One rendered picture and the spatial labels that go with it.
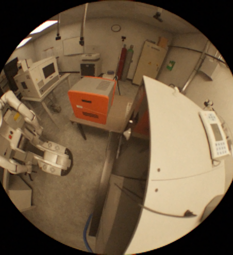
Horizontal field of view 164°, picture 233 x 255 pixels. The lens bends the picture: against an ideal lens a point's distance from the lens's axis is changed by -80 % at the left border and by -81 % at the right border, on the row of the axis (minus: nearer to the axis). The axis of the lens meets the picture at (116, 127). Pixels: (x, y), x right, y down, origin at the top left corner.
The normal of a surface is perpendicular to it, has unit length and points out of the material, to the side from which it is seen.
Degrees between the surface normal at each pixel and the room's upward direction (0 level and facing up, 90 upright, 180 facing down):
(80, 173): 0
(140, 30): 90
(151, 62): 90
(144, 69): 90
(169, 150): 0
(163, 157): 0
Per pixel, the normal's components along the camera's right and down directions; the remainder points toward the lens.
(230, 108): -0.97, -0.24
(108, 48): -0.19, 0.82
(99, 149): 0.15, -0.51
